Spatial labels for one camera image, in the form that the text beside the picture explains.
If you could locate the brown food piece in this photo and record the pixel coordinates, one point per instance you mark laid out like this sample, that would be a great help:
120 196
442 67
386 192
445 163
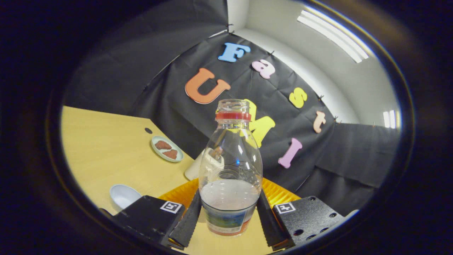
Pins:
162 145
171 154

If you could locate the wooden table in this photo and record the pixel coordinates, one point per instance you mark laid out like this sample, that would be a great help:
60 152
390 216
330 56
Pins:
106 141

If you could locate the ceiling light panel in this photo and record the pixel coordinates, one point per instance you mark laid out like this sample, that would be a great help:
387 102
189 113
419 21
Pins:
389 119
332 35

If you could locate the white toaster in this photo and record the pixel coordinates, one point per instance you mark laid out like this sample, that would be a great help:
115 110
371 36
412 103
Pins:
193 170

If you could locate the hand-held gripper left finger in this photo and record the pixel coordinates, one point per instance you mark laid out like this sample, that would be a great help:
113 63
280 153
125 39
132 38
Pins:
189 219

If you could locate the clear plastic juice bottle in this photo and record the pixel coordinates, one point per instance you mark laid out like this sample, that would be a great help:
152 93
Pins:
230 198

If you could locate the green plate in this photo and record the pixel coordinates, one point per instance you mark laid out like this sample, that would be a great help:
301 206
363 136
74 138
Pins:
178 156

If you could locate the white cup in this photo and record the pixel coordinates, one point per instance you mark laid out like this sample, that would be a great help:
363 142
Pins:
124 196

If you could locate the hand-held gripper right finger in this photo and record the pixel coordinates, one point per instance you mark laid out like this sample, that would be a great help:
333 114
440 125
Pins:
308 217

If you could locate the black backdrop cloth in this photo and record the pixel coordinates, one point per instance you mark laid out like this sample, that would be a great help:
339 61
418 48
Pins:
159 71

